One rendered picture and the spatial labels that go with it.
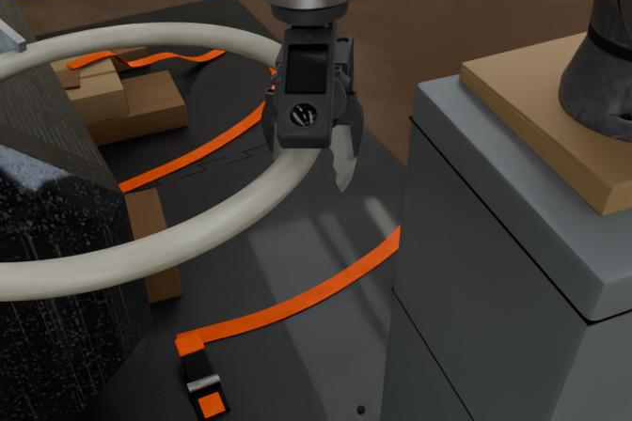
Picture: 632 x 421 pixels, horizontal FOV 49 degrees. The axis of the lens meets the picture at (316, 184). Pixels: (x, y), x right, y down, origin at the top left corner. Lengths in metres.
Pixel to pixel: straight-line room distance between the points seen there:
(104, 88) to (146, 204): 0.52
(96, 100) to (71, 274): 1.71
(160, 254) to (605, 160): 0.49
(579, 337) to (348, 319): 1.00
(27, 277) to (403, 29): 2.54
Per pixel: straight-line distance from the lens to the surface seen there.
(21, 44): 0.94
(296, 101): 0.60
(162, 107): 2.32
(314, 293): 1.77
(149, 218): 1.84
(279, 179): 0.60
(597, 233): 0.78
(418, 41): 2.89
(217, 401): 1.58
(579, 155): 0.81
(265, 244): 1.90
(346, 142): 0.69
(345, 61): 0.67
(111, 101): 2.27
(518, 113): 0.88
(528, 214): 0.79
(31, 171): 1.13
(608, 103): 0.84
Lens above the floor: 1.35
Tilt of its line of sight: 40 degrees down
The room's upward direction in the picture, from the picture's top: straight up
